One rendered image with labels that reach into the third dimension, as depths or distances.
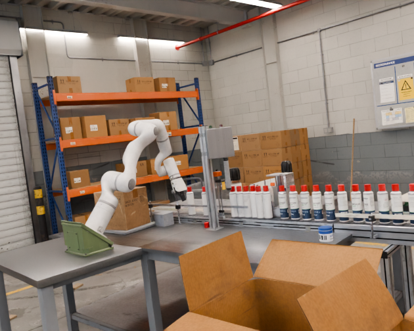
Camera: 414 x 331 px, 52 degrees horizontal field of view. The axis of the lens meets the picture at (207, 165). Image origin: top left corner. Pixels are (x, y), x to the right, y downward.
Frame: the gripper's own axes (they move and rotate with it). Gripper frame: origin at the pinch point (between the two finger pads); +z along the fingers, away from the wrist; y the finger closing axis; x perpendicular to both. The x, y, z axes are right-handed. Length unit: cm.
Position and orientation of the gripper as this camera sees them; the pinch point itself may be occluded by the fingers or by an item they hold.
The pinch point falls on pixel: (183, 198)
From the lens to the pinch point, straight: 314.6
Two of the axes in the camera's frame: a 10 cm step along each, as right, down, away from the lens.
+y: 6.6, -1.3, 7.4
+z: 3.7, 9.1, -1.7
